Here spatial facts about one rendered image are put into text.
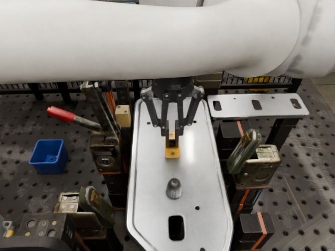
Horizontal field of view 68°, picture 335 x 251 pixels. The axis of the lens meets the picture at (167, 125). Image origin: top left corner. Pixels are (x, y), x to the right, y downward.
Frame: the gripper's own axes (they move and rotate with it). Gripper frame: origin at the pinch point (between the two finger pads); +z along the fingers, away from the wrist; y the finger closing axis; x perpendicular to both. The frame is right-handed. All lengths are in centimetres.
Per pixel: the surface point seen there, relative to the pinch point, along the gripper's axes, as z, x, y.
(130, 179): 4.9, -9.0, -9.9
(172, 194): 3.3, -14.0, -0.6
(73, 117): -7.1, -0.4, -21.6
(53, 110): -9.5, -0.4, -25.1
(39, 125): 35, 38, -57
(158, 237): 5.2, -22.1, -3.7
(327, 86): 106, 146, 159
